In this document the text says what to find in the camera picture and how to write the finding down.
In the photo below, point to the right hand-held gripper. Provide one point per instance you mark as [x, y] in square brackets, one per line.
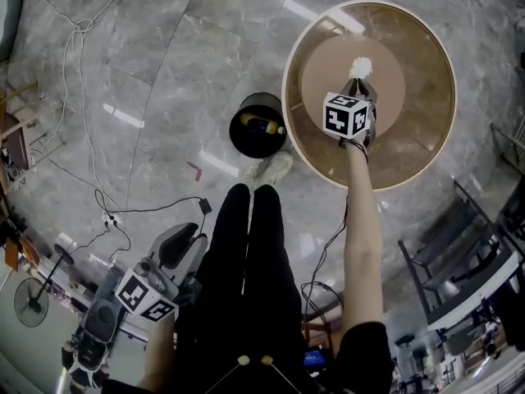
[338, 117]

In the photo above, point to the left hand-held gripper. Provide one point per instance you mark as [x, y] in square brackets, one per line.
[131, 296]

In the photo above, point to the white paper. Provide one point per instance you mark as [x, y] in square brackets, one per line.
[361, 67]

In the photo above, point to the black waste bin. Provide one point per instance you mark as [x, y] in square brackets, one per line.
[254, 146]

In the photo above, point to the person's right forearm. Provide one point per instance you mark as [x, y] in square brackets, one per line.
[363, 240]

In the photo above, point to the person's left forearm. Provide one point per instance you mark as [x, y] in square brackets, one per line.
[158, 351]

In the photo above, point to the round glass-top table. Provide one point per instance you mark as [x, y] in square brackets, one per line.
[422, 97]

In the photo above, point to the black power adapter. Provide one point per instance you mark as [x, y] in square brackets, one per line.
[206, 205]

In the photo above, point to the black wrist band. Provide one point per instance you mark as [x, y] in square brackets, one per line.
[354, 148]

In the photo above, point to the white power strip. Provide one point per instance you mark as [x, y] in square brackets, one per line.
[112, 218]

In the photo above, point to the red floor scrap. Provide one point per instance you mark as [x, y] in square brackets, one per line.
[197, 172]

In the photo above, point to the person's black trousers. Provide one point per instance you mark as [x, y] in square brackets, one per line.
[262, 269]

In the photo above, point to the grey white machine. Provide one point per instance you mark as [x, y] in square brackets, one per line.
[98, 322]

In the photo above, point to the white shoe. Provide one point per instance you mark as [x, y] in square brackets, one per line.
[251, 168]
[277, 166]

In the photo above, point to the black standing fan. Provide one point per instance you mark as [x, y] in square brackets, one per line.
[30, 302]

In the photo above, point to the small blue screen device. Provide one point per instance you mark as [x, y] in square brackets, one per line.
[313, 357]

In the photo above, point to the person's black top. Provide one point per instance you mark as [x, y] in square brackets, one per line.
[365, 355]

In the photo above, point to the black shelf with white top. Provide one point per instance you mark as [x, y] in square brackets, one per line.
[471, 302]

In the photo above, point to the grey round pouf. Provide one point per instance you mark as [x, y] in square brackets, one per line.
[10, 23]

